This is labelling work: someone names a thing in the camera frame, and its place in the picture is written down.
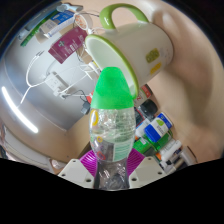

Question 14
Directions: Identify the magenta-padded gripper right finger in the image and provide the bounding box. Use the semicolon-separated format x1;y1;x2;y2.
126;147;167;190

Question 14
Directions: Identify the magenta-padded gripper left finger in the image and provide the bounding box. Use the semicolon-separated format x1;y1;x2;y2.
57;149;99;190

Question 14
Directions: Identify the clear bottle with green cap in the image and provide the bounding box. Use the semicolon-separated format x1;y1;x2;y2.
88;65;138;191

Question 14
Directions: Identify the green plastic bottle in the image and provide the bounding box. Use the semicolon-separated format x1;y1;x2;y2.
132;131;175;155

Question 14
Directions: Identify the white bottle with orange cap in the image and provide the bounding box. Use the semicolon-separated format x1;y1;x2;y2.
156;139;184;163

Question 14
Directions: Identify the white bottle with blue label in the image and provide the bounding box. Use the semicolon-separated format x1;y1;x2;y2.
143;112;174;144

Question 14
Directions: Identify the red canister with black lid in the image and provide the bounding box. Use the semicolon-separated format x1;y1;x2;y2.
134;84;153;102

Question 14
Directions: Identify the white under-shelf light bar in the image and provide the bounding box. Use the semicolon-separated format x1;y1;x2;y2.
1;85;40;135

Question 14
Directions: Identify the maroon packet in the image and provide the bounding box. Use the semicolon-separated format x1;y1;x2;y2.
47;26;89;65

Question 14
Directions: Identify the white mug with green rim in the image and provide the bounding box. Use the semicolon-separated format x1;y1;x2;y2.
84;2;175;101

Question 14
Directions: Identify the white and blue box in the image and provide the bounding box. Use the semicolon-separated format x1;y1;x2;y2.
39;9;76;39

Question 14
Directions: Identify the light blue scoop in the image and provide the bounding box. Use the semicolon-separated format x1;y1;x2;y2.
56;2;85;14

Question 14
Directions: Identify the white wall power outlet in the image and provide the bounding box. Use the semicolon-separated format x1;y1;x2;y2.
44;71;70;100

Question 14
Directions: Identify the white cable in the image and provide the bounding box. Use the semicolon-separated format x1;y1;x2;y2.
19;49;101;105

